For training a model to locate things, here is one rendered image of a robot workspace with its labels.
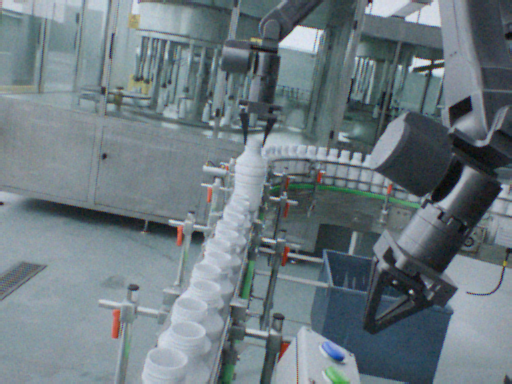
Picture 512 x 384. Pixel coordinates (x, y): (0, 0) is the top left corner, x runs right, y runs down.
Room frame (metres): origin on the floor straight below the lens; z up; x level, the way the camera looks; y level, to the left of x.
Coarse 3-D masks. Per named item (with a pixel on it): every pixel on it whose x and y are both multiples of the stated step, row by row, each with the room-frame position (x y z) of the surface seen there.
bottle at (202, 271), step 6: (198, 264) 0.69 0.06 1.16; (204, 264) 0.69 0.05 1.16; (210, 264) 0.69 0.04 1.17; (198, 270) 0.66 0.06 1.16; (204, 270) 0.69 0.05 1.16; (210, 270) 0.69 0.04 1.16; (216, 270) 0.69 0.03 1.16; (198, 276) 0.66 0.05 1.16; (204, 276) 0.66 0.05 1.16; (210, 276) 0.66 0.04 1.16; (216, 276) 0.67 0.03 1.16; (216, 282) 0.67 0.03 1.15; (186, 294) 0.67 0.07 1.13; (222, 300) 0.68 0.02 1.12; (222, 306) 0.67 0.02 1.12
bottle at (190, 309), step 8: (176, 304) 0.55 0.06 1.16; (184, 304) 0.57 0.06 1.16; (192, 304) 0.57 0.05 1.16; (200, 304) 0.57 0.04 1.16; (176, 312) 0.55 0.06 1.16; (184, 312) 0.54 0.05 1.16; (192, 312) 0.54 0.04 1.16; (200, 312) 0.55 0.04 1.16; (176, 320) 0.55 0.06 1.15; (184, 320) 0.54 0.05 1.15; (192, 320) 0.54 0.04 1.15; (200, 320) 0.55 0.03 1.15; (160, 336) 0.56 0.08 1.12; (160, 344) 0.54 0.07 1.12; (208, 344) 0.56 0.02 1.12; (208, 352) 0.55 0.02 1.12; (208, 360) 0.56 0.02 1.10
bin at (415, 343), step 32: (288, 256) 1.53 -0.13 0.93; (352, 256) 1.59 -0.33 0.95; (320, 288) 1.49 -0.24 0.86; (352, 288) 1.59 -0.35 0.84; (288, 320) 1.54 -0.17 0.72; (320, 320) 1.35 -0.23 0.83; (352, 320) 1.29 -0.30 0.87; (416, 320) 1.29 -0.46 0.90; (448, 320) 1.28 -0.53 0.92; (352, 352) 1.29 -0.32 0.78; (384, 352) 1.29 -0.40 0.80; (416, 352) 1.28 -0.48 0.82
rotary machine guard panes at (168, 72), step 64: (64, 0) 4.27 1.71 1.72; (128, 0) 4.26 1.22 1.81; (192, 0) 4.24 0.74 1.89; (256, 0) 4.23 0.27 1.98; (0, 64) 4.28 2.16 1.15; (64, 64) 4.27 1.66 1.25; (128, 64) 4.25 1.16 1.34; (192, 64) 4.24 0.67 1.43; (320, 64) 4.22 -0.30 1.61; (192, 128) 4.24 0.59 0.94; (256, 128) 4.23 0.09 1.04; (320, 128) 4.22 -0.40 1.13
